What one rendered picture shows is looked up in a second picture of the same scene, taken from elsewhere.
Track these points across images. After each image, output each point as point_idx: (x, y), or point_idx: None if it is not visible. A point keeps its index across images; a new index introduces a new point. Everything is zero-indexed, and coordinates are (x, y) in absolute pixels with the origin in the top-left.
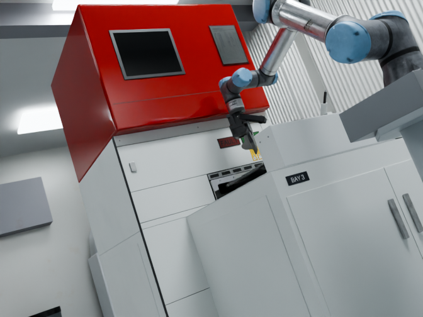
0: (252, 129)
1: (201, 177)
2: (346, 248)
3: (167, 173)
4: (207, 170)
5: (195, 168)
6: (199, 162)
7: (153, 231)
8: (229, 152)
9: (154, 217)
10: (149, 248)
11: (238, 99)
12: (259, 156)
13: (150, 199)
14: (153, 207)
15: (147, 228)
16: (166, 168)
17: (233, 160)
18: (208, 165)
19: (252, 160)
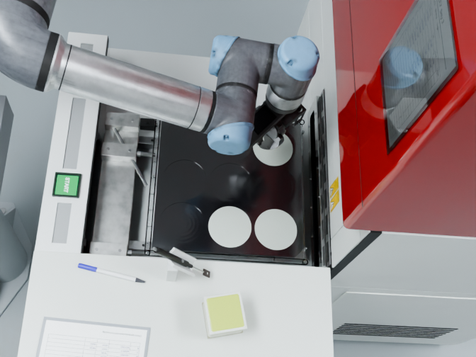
0: (275, 137)
1: (323, 79)
2: None
3: (326, 15)
4: (326, 88)
5: (327, 64)
6: (330, 68)
7: (304, 24)
8: (335, 129)
9: (309, 20)
10: (299, 27)
11: (269, 85)
12: (332, 203)
13: (316, 3)
14: (312, 13)
15: (306, 15)
16: (328, 11)
17: (330, 139)
18: (329, 87)
19: (330, 185)
